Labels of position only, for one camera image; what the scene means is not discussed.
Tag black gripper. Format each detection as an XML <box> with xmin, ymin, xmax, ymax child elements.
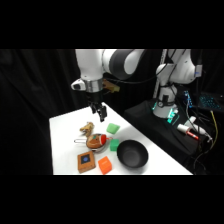
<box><xmin>87</xmin><ymin>91</ymin><xmax>108</xmax><ymax>123</ymax></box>

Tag brown potato toy red cap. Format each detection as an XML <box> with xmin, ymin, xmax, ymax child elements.
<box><xmin>86</xmin><ymin>133</ymin><xmax>108</xmax><ymax>150</ymax></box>

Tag black bowl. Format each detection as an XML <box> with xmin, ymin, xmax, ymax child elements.
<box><xmin>116</xmin><ymin>139</ymin><xmax>150</xmax><ymax>168</ymax></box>

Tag tan plush animal toy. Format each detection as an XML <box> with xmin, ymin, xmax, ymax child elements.
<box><xmin>78</xmin><ymin>121</ymin><xmax>96</xmax><ymax>137</ymax></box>

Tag green block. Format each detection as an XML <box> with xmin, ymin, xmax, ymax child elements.
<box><xmin>106</xmin><ymin>122</ymin><xmax>121</xmax><ymax>135</ymax></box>
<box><xmin>109</xmin><ymin>138</ymin><xmax>121</xmax><ymax>152</ymax></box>

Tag small silver metal pan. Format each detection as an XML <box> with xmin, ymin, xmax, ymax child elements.
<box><xmin>73</xmin><ymin>135</ymin><xmax>111</xmax><ymax>154</ymax></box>

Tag brown wooden block blue print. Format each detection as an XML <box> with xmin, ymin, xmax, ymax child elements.
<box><xmin>76</xmin><ymin>150</ymin><xmax>98</xmax><ymax>174</ymax></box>

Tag orange block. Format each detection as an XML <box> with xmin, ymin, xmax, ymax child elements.
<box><xmin>97</xmin><ymin>156</ymin><xmax>113</xmax><ymax>175</ymax></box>

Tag black robot stand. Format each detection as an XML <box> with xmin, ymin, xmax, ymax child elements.
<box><xmin>123</xmin><ymin>98</ymin><xmax>214</xmax><ymax>168</ymax></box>

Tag black curtain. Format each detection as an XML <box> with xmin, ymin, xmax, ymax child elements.
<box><xmin>0</xmin><ymin>49</ymin><xmax>224</xmax><ymax>176</ymax></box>

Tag green lit control box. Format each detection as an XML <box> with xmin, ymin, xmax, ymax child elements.
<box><xmin>167</xmin><ymin>108</ymin><xmax>180</xmax><ymax>125</ymax></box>

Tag white cylinder red tip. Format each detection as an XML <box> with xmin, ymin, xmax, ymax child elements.
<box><xmin>176</xmin><ymin>123</ymin><xmax>200</xmax><ymax>141</ymax></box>

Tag blue lit electronics box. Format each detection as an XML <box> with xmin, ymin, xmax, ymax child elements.
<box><xmin>183</xmin><ymin>89</ymin><xmax>194</xmax><ymax>110</ymax></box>

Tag backlit keyboard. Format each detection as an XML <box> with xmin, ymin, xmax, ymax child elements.
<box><xmin>198</xmin><ymin>93</ymin><xmax>222</xmax><ymax>111</ymax></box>

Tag yellow cable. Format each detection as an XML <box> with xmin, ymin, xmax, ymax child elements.
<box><xmin>209</xmin><ymin>109</ymin><xmax>219</xmax><ymax>141</ymax></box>

